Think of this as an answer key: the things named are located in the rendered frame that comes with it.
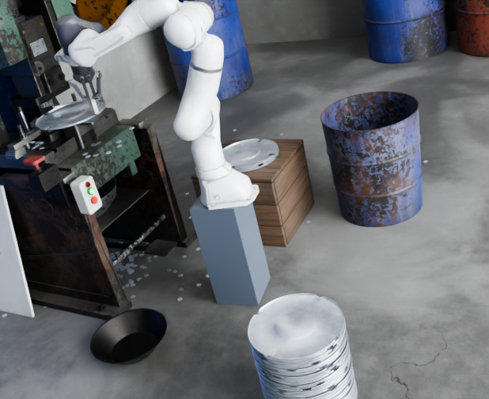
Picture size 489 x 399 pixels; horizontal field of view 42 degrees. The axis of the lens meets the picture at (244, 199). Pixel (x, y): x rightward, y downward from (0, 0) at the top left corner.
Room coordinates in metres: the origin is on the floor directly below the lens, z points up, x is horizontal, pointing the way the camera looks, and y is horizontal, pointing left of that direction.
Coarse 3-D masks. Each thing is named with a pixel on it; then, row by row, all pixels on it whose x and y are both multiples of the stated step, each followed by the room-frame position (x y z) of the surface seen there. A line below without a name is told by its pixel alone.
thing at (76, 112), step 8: (64, 104) 2.65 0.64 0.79; (72, 104) 2.64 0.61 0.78; (80, 104) 2.61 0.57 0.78; (88, 104) 2.58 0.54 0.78; (104, 104) 2.53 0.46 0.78; (48, 112) 2.60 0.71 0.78; (56, 112) 2.58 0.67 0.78; (64, 112) 2.53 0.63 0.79; (72, 112) 2.51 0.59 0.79; (80, 112) 2.48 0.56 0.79; (88, 112) 2.48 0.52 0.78; (40, 120) 2.53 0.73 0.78; (48, 120) 2.50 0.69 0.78; (56, 120) 2.47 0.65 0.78; (64, 120) 2.45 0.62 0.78; (72, 120) 2.43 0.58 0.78; (80, 120) 2.40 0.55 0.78; (40, 128) 2.41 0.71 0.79; (48, 128) 2.38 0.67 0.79; (56, 128) 2.37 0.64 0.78
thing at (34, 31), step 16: (32, 16) 2.61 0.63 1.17; (32, 32) 2.53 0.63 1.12; (32, 48) 2.51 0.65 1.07; (48, 48) 2.57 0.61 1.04; (48, 64) 2.55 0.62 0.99; (16, 80) 2.53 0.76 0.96; (32, 80) 2.48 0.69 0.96; (48, 80) 2.48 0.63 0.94; (64, 80) 2.55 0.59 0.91; (32, 96) 2.50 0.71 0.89
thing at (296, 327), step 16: (272, 304) 1.61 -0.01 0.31; (288, 304) 1.59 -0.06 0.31; (304, 304) 1.57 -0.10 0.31; (320, 304) 1.55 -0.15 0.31; (336, 304) 1.53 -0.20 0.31; (256, 320) 1.55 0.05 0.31; (272, 320) 1.54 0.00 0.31; (288, 320) 1.51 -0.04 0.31; (304, 320) 1.49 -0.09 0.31; (320, 320) 1.48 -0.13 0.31; (336, 320) 1.46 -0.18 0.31; (256, 336) 1.48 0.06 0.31; (272, 336) 1.46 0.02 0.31; (288, 336) 1.44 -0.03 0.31; (304, 336) 1.43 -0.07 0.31; (320, 336) 1.41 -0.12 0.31; (336, 336) 1.40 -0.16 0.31; (288, 352) 1.38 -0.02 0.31; (304, 352) 1.36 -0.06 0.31
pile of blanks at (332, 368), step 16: (256, 352) 1.42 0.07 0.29; (320, 352) 1.36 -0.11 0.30; (336, 352) 1.37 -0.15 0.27; (256, 368) 1.46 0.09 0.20; (272, 368) 1.38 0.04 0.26; (288, 368) 1.35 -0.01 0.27; (304, 368) 1.34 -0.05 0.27; (320, 368) 1.35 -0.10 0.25; (336, 368) 1.38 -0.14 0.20; (352, 368) 1.46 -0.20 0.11; (272, 384) 1.40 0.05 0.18; (288, 384) 1.36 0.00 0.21; (304, 384) 1.35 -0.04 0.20; (320, 384) 1.35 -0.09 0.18; (336, 384) 1.36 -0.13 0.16; (352, 384) 1.42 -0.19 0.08
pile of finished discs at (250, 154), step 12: (240, 144) 2.76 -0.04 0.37; (252, 144) 2.73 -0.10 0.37; (264, 144) 2.69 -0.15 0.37; (276, 144) 2.65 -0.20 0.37; (228, 156) 2.66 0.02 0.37; (240, 156) 2.62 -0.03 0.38; (252, 156) 2.59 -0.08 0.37; (264, 156) 2.57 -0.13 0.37; (276, 156) 2.57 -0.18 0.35; (240, 168) 2.50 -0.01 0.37; (252, 168) 2.50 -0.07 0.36
